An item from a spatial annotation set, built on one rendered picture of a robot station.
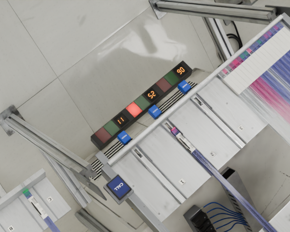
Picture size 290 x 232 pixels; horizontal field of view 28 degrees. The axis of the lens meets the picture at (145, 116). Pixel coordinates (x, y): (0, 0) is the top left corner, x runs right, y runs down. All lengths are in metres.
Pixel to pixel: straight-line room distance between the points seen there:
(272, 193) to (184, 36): 0.77
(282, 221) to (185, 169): 0.27
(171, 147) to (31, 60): 0.78
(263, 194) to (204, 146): 0.51
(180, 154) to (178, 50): 0.96
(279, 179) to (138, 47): 0.76
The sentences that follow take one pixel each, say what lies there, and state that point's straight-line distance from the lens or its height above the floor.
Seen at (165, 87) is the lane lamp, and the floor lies 0.66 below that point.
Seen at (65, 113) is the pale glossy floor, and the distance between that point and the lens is 2.19.
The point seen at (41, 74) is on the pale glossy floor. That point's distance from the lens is 2.13.
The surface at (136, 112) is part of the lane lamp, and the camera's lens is 1.54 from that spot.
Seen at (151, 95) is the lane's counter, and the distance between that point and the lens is 1.56.
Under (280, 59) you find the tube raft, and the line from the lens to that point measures 1.66.
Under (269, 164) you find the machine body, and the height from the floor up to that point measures 0.62.
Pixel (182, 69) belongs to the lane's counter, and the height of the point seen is 0.66.
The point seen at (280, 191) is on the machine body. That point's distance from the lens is 2.04.
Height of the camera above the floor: 1.96
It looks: 56 degrees down
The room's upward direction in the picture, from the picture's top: 113 degrees clockwise
